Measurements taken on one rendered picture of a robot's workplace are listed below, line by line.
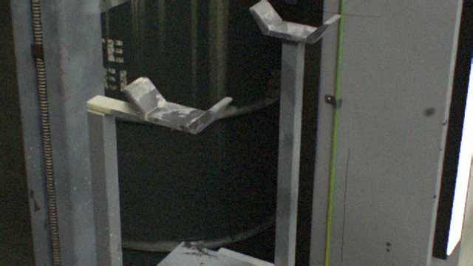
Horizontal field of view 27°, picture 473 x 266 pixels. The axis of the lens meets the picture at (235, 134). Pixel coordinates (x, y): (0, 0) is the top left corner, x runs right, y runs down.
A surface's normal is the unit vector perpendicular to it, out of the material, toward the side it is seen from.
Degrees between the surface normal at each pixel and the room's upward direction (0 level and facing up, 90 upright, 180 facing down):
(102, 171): 90
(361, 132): 90
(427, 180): 90
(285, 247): 90
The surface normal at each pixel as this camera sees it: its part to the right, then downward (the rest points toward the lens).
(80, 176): 0.88, 0.23
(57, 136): -0.48, 0.40
